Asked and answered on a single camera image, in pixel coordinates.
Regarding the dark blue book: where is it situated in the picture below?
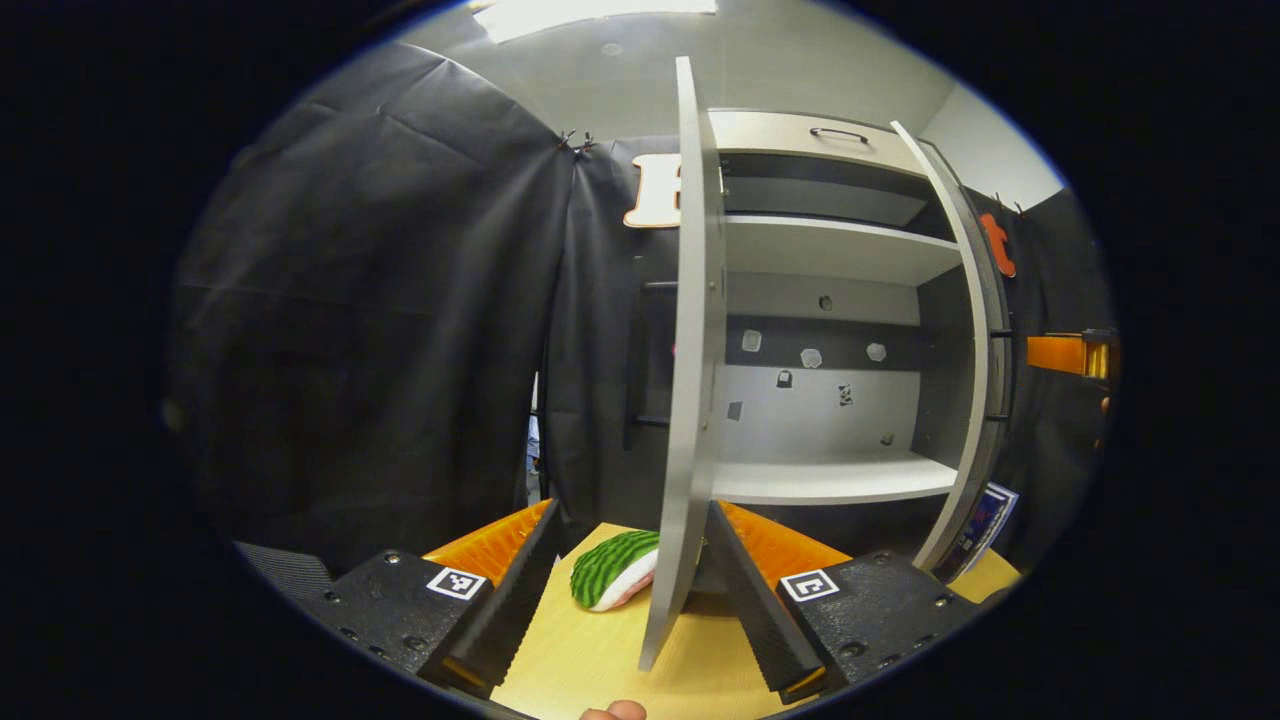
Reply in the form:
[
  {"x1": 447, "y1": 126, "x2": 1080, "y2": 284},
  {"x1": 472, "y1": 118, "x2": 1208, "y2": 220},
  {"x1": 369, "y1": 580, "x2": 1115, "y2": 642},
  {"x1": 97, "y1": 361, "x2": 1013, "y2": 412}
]
[{"x1": 935, "y1": 482, "x2": 1020, "y2": 581}]

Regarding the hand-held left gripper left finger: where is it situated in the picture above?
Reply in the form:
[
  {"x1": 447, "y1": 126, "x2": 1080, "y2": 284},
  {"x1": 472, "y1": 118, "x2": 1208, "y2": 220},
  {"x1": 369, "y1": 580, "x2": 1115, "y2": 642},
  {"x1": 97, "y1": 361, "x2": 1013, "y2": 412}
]
[{"x1": 298, "y1": 498, "x2": 563, "y2": 701}]

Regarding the dark grey ribbed object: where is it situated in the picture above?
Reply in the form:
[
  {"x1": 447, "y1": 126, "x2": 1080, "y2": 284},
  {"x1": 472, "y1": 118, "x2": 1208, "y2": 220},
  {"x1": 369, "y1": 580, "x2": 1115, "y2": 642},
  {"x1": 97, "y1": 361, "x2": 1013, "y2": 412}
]
[{"x1": 235, "y1": 540, "x2": 336, "y2": 601}]

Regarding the white cabinet shelf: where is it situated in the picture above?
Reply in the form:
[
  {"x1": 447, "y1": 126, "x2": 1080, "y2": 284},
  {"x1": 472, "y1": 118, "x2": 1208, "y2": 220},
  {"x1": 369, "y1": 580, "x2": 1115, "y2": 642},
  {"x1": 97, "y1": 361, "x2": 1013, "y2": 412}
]
[{"x1": 722, "y1": 213, "x2": 963, "y2": 288}]

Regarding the white cabinet drawer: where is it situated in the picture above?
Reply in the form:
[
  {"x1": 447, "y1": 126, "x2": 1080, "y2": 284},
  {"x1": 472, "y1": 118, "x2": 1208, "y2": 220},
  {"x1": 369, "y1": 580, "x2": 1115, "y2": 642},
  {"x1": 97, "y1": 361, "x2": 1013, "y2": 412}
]
[{"x1": 708, "y1": 110, "x2": 926, "y2": 176}]

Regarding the black backdrop cloth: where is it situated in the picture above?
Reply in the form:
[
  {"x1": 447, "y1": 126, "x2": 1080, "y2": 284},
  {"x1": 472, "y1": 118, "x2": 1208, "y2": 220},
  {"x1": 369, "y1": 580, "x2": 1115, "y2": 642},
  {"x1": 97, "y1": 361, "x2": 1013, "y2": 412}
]
[{"x1": 165, "y1": 40, "x2": 1116, "y2": 576}]

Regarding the green striped watermelon toy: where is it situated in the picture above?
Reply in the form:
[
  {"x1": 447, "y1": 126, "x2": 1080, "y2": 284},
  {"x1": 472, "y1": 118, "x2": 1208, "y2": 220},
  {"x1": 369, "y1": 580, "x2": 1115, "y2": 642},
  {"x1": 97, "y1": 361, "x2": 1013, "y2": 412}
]
[{"x1": 570, "y1": 530, "x2": 661, "y2": 613}]

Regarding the white and grey cabinet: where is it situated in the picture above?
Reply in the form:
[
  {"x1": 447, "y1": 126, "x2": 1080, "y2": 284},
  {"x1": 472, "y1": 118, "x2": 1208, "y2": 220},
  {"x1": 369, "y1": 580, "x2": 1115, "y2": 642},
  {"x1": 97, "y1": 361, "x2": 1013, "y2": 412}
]
[{"x1": 700, "y1": 108, "x2": 1001, "y2": 561}]

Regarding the white cabinet door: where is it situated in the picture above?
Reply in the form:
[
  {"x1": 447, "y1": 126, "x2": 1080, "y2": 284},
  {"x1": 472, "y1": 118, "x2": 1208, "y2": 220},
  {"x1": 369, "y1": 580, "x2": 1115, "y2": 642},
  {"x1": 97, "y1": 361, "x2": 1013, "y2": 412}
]
[
  {"x1": 890, "y1": 120, "x2": 1013, "y2": 576},
  {"x1": 638, "y1": 55, "x2": 729, "y2": 673}
]

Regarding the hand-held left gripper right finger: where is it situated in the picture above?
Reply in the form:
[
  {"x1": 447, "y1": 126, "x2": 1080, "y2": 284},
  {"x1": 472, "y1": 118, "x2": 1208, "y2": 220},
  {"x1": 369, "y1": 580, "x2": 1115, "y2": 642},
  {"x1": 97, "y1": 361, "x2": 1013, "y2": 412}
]
[{"x1": 704, "y1": 499, "x2": 988, "y2": 707}]

